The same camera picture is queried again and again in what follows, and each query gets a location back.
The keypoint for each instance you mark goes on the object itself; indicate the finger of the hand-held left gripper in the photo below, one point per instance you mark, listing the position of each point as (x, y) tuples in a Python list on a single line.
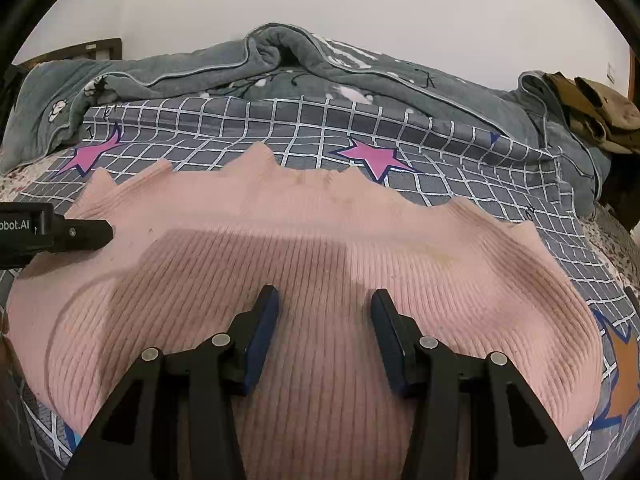
[(85, 234)]

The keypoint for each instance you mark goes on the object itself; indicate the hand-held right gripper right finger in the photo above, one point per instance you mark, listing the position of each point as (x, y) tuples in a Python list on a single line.
[(387, 345)]

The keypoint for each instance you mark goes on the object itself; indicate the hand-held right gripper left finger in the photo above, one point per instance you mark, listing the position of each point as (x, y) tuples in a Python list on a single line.
[(260, 340)]

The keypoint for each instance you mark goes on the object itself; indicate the pink ribbed knit sweater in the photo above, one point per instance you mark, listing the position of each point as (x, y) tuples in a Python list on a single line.
[(325, 240)]

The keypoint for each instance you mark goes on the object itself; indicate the dark wooden headboard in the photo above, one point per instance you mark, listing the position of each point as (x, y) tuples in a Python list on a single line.
[(107, 47)]

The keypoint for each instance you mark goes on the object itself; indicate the grey-green fleece quilt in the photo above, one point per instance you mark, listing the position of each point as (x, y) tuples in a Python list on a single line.
[(200, 70)]

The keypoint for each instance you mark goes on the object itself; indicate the grey checked star bed sheet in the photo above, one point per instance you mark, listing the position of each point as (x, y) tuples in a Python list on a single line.
[(300, 125)]

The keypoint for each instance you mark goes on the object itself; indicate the khaki camouflage garment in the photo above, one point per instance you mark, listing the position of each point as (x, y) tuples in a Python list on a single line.
[(600, 105)]

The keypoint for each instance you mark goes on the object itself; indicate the white wall socket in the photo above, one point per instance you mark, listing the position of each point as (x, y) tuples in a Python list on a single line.
[(610, 71)]

